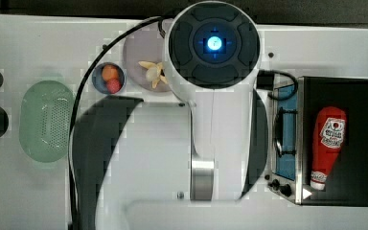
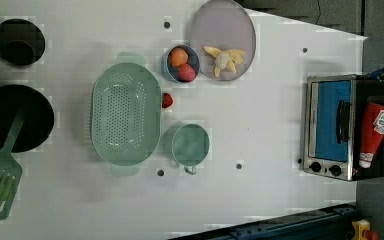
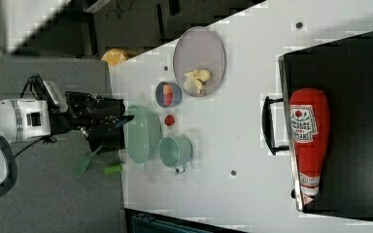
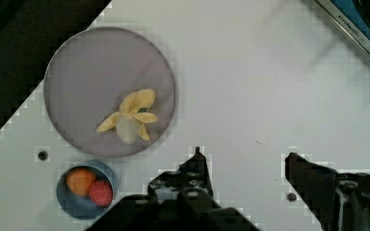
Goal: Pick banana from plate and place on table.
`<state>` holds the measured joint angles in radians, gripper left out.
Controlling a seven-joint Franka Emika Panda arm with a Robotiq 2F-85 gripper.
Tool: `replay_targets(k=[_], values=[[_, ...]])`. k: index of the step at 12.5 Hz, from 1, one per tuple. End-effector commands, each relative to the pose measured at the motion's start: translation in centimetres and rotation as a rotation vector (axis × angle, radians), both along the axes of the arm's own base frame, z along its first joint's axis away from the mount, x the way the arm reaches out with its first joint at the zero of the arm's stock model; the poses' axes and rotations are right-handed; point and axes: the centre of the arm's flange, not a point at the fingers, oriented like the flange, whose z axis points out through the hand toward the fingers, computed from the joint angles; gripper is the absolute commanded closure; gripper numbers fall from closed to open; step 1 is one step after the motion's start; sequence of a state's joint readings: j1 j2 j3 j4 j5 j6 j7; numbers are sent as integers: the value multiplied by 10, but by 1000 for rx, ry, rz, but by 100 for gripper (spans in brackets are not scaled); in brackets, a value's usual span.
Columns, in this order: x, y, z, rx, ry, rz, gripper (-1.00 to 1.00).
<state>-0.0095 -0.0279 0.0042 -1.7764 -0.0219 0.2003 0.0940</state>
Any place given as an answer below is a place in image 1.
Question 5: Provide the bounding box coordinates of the plush peeled banana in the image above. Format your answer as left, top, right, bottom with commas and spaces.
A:
138, 61, 168, 89

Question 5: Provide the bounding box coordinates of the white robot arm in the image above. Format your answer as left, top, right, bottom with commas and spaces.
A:
70, 1, 262, 230

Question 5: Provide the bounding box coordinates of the grey round plate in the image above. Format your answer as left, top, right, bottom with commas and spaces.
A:
123, 29, 170, 93

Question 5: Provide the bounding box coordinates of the red toy strawberry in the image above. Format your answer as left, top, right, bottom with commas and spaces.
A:
106, 79, 122, 94

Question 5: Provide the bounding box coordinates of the orange toy fruit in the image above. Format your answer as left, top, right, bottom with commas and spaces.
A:
102, 64, 119, 81

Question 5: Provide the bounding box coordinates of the small blue bowl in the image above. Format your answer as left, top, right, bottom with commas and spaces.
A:
92, 62, 127, 95

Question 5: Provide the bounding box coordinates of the toy toaster oven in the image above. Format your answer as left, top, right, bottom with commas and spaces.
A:
267, 77, 368, 207

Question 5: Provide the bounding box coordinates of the green perforated colander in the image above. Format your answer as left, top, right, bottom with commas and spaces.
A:
19, 80, 74, 163

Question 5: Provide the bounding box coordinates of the plush ketchup bottle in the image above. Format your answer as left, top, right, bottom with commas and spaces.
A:
310, 106, 347, 191

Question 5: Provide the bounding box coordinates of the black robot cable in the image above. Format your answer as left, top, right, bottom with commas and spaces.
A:
67, 15, 173, 230

